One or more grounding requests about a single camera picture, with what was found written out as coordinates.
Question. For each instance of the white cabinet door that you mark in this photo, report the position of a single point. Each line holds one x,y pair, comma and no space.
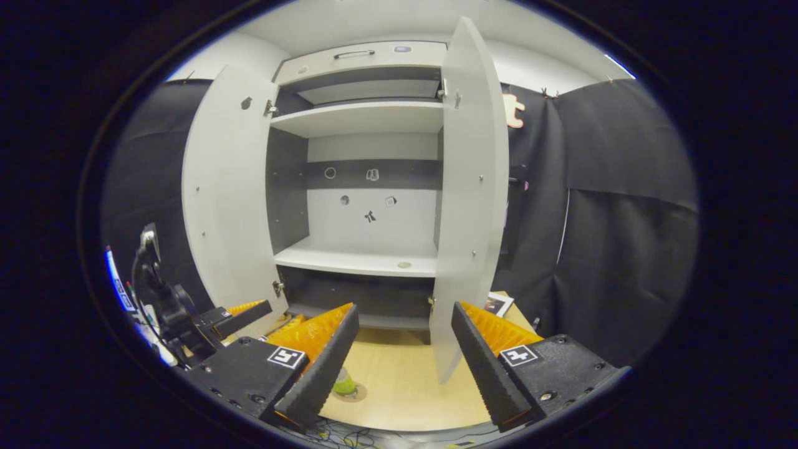
230,187
467,187

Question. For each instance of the black backdrop cloth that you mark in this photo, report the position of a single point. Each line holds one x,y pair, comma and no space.
149,174
623,218

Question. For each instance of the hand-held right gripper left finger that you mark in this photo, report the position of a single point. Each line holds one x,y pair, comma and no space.
324,374

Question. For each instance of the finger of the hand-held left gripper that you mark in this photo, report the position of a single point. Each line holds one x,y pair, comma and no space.
240,319
292,322

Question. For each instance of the white cabinet drawer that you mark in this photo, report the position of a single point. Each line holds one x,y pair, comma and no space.
386,62

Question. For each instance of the white cabinet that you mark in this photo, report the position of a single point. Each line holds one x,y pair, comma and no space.
361,118

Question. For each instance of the green label bottle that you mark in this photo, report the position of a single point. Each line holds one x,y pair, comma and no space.
344,381

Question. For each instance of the round brown coaster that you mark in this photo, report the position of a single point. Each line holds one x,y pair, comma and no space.
358,394

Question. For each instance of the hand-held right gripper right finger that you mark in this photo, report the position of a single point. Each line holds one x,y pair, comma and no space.
486,374

